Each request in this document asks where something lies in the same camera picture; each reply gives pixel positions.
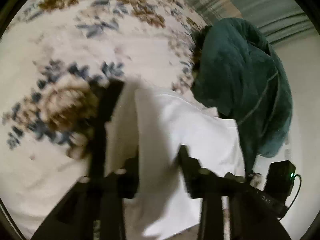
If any dark green velvet blanket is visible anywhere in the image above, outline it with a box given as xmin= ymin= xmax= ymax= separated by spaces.
xmin=191 ymin=18 xmax=293 ymax=173

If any floral bed blanket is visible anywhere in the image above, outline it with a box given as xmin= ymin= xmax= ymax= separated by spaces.
xmin=1 ymin=0 xmax=205 ymax=239

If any white garment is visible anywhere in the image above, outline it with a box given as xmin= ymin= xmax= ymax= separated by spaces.
xmin=105 ymin=81 xmax=247 ymax=240

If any grey-green curtain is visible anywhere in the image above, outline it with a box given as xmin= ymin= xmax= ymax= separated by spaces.
xmin=186 ymin=0 xmax=316 ymax=44

